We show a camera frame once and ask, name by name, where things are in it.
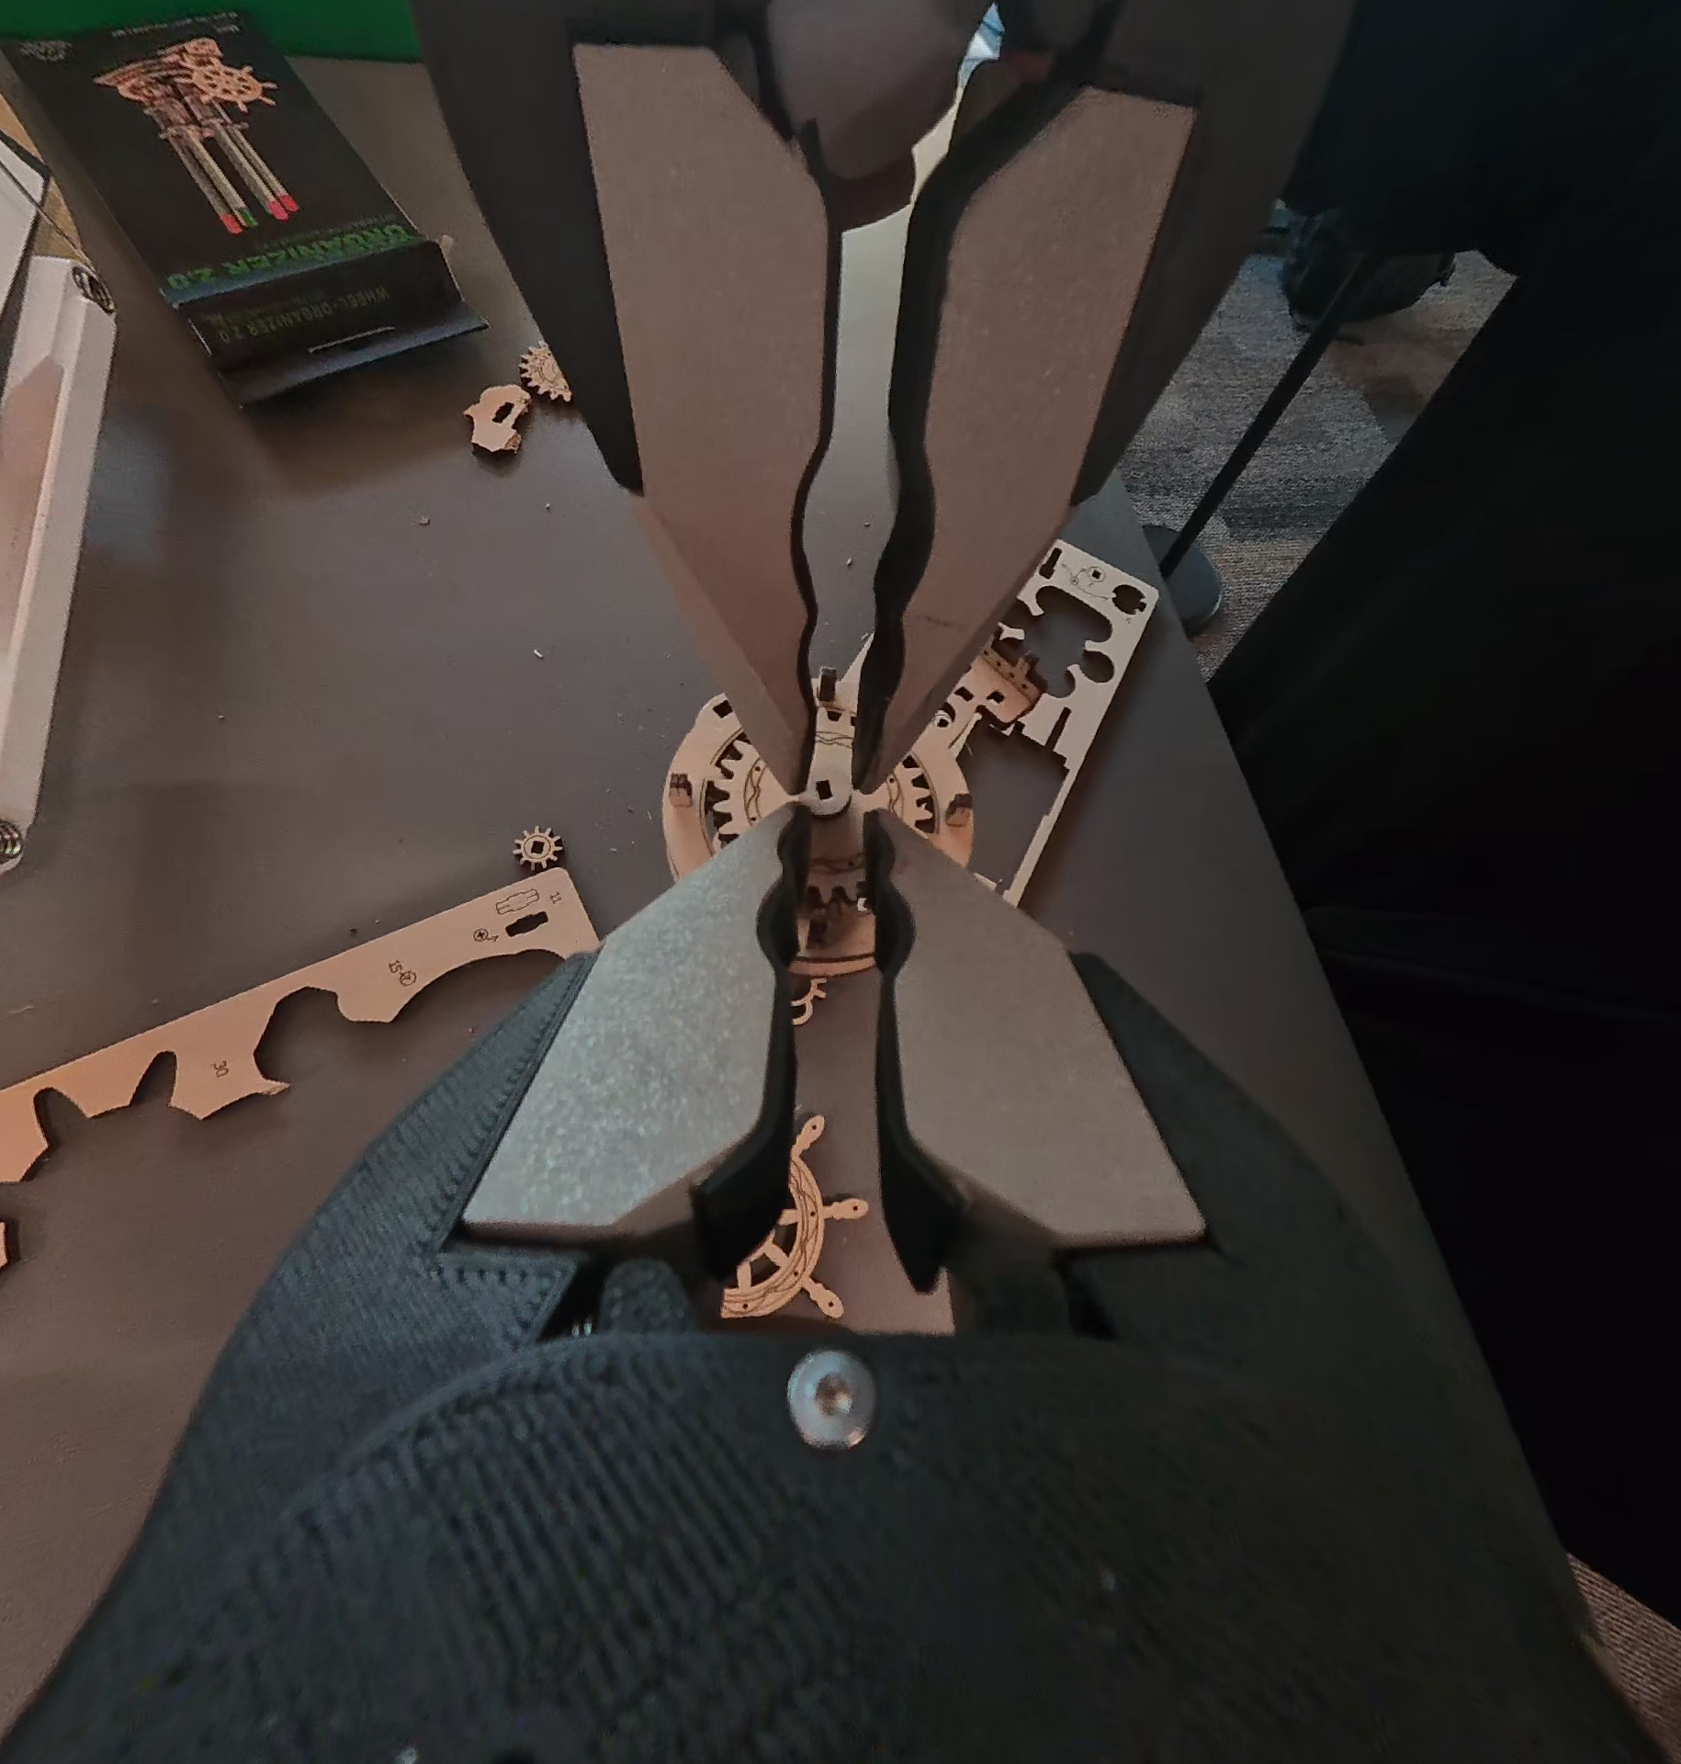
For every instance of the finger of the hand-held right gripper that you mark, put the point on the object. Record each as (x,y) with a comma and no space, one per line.
(1047,344)
(702,344)

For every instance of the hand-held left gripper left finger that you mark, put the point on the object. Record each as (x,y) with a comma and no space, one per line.
(633,1075)

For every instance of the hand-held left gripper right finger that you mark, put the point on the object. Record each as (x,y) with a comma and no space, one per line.
(1019,1088)

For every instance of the round wooden gear model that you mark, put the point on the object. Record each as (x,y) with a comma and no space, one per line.
(694,826)

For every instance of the small wooden gear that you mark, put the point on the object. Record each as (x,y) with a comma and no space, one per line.
(543,372)

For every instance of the green plastic bin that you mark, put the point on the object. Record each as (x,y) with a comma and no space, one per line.
(344,27)

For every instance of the small rounded wooden part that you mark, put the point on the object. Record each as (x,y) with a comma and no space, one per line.
(498,419)

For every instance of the rectangular wooden cut-out sheet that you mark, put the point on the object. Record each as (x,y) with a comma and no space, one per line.
(1080,565)

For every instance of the wooden ship wheel part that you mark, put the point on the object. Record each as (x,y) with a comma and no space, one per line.
(799,1240)

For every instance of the tiny wooden gear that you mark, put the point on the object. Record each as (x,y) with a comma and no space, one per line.
(539,848)

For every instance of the long wooden scrap strip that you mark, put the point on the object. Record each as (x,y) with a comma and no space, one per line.
(413,964)

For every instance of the black kit box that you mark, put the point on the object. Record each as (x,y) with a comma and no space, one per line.
(234,206)

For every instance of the black pole stand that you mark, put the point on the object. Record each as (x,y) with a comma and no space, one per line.
(1190,584)

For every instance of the dark bag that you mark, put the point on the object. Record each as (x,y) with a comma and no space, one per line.
(1364,267)

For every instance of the small notched wooden part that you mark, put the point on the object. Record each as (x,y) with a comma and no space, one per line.
(1005,685)

